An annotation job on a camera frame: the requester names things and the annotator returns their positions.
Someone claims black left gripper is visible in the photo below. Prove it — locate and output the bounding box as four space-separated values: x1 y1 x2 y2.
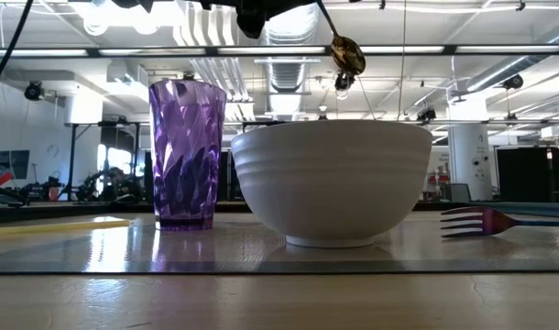
109 0 155 14

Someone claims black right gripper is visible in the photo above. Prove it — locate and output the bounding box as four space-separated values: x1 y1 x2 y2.
199 0 318 40

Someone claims gold spoon with green handle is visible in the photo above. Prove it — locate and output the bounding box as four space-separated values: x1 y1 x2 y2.
315 0 367 78

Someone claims purple faceted plastic cup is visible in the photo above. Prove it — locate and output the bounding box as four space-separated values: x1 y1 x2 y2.
148 79 228 232

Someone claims white ribbed bowl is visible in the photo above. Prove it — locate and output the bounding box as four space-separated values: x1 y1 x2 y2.
231 119 434 248

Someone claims black hanging spotlight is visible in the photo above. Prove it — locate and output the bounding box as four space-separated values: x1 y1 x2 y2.
24 81 46 102
502 73 525 91
334 72 356 92

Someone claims person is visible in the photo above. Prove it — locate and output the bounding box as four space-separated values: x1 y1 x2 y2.
105 166 143 203

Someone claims clear mat with black border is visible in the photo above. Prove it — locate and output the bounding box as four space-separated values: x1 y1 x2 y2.
0 213 559 276

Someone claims white round column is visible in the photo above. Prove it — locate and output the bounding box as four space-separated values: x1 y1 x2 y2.
447 123 494 202

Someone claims silver ribbed ceiling duct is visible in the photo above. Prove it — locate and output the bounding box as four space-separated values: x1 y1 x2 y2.
260 4 322 116

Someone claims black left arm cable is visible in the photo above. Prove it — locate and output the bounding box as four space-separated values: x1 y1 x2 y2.
0 0 35 105

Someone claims black background rig frame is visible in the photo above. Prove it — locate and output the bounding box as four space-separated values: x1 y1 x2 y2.
63 120 143 202

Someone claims dark wall monitor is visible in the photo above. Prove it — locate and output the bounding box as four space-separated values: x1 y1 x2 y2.
0 149 31 182

